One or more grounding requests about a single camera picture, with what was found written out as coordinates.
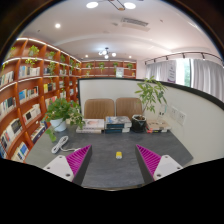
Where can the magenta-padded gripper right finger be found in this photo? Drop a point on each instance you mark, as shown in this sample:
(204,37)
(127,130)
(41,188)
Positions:
(159,165)

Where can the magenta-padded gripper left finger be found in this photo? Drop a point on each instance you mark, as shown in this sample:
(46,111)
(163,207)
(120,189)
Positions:
(66,166)

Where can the red-edged book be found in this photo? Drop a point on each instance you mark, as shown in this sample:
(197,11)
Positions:
(156,131)

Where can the tan-cover book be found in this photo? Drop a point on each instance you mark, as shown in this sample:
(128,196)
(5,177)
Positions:
(158,124)

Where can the thin white book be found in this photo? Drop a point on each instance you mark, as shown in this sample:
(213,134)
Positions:
(88,130)

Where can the white book with face cover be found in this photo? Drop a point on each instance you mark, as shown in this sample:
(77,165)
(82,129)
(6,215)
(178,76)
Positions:
(94,124)

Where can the leafy plant in white pot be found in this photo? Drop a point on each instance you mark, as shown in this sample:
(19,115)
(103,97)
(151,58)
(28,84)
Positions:
(63,111)

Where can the thick blue-spine book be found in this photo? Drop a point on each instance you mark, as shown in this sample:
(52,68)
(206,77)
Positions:
(116,130)

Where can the brown padded chair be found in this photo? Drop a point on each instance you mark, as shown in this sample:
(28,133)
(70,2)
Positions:
(128,106)
(99,108)

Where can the tall plant in black pot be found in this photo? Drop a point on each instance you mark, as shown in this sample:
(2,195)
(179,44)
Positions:
(148,95)

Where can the orange wooden bookshelf unit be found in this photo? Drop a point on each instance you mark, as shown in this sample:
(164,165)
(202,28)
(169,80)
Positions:
(30,90)

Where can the white hanging banner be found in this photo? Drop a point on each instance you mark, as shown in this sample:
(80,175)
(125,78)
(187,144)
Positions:
(171,71)

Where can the white sheer curtain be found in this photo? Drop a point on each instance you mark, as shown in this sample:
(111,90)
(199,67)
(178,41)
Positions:
(206,78)

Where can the multi-bulb ceiling lamp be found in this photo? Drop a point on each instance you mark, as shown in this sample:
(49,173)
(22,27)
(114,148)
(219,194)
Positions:
(107,53)

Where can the ceiling air vent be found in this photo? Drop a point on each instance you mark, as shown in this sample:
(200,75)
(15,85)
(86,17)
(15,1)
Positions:
(134,23)

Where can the white wall outlet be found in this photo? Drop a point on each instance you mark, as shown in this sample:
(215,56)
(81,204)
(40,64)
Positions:
(181,117)
(173,112)

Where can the black track light rail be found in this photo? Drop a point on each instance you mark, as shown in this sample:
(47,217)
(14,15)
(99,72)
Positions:
(183,55)

